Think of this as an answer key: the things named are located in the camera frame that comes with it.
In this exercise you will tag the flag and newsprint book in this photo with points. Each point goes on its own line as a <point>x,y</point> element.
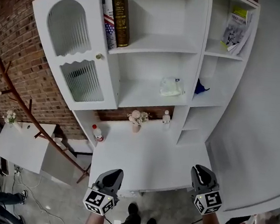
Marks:
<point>109,20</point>

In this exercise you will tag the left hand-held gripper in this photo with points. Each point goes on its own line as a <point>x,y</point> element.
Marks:
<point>99,202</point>

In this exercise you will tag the wooden coat rack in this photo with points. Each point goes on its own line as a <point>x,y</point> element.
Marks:
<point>36,125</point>

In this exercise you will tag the yellow-green topped magazine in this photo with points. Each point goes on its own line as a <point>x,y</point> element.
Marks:
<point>234,32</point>

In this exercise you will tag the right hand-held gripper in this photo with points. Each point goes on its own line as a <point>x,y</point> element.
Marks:
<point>207,202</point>

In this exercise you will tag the small clear bottle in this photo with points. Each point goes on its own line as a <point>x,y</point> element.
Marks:
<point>166,118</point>

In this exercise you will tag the white arched ribbed-glass cabinet door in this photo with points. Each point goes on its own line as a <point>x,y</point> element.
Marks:
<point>105,75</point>

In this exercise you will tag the clear plastic bag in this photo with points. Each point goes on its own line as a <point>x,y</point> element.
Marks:
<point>171,86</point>

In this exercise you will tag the white side table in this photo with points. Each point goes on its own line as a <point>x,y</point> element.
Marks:
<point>20,145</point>

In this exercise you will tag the person's black shoe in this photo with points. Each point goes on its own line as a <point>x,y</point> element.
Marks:
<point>151,222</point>
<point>132,208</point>

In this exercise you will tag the white desk with hutch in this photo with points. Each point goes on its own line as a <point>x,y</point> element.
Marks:
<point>166,16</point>

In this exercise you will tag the white vase with white flowers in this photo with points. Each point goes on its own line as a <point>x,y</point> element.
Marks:
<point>10,118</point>

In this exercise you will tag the white bottle with red cap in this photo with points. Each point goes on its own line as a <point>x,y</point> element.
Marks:
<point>98,134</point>

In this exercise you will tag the brass door knob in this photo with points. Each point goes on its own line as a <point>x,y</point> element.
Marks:
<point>99,56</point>

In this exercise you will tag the pink vase with pale flowers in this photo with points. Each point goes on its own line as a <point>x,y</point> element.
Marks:
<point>137,120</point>

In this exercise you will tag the brown gold-trimmed book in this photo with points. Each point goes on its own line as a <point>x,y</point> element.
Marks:
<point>120,21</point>

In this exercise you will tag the blue cloth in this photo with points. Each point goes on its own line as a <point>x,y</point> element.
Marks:
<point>200,87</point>

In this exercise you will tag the white power strip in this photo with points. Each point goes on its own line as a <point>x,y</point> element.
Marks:
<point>17,173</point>

